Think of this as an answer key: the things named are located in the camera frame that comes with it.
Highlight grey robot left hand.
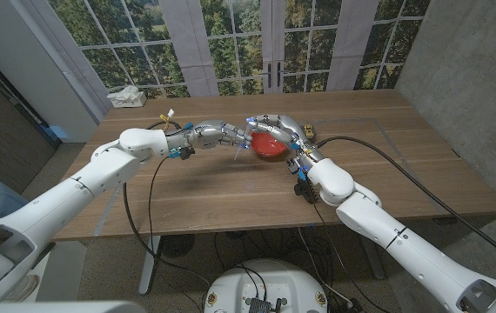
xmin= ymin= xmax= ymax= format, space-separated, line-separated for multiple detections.
xmin=178 ymin=119 xmax=254 ymax=152

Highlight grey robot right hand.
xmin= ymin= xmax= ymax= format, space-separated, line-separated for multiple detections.
xmin=245 ymin=113 xmax=325 ymax=164

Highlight red bowl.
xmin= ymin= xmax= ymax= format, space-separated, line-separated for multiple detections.
xmin=250 ymin=132 xmax=291 ymax=158

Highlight black hair clip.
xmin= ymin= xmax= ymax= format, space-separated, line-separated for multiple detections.
xmin=293 ymin=177 xmax=319 ymax=205

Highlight white power strip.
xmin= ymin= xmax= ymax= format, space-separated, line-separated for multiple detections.
xmin=111 ymin=90 xmax=148 ymax=109

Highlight white crumpled tissue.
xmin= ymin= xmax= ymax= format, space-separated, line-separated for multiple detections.
xmin=106 ymin=85 xmax=140 ymax=102

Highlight printed window backdrop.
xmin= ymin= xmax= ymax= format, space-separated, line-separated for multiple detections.
xmin=30 ymin=0 xmax=432 ymax=99

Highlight round black fan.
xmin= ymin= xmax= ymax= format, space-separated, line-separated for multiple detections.
xmin=160 ymin=234 xmax=196 ymax=260

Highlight white table leg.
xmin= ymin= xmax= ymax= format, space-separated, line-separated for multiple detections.
xmin=137 ymin=235 xmax=162 ymax=296

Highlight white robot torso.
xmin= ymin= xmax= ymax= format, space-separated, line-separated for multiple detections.
xmin=203 ymin=258 xmax=330 ymax=313

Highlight grey table leg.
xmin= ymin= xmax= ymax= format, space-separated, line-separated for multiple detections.
xmin=362 ymin=243 xmax=388 ymax=280

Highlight blue black foot pedal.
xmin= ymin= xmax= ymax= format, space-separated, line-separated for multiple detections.
xmin=28 ymin=242 xmax=57 ymax=270

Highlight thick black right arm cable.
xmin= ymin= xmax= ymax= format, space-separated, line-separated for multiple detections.
xmin=316 ymin=136 xmax=496 ymax=273

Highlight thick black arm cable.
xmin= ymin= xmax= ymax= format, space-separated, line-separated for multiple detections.
xmin=316 ymin=136 xmax=496 ymax=273
xmin=121 ymin=121 xmax=214 ymax=288

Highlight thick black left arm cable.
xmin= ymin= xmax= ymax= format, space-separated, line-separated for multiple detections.
xmin=121 ymin=121 xmax=214 ymax=288

